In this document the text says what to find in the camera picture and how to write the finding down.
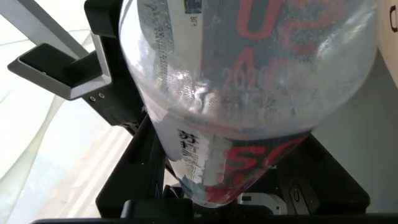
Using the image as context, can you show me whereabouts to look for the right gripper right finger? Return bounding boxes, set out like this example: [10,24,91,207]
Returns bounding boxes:
[275,133,371,216]

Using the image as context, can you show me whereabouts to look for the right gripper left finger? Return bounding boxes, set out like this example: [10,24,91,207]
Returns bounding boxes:
[95,114,167,218]

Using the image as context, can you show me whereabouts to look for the clear plastic drink bottle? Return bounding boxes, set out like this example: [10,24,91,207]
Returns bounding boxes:
[118,0,379,208]

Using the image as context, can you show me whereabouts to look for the white barcode scanner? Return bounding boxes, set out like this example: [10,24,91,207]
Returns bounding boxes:
[238,192,289,216]

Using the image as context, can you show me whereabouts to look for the grey black bag stand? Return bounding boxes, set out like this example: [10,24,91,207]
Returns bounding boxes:
[0,0,149,135]

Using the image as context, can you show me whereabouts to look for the beige box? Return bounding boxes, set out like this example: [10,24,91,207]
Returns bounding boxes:
[377,0,398,89]

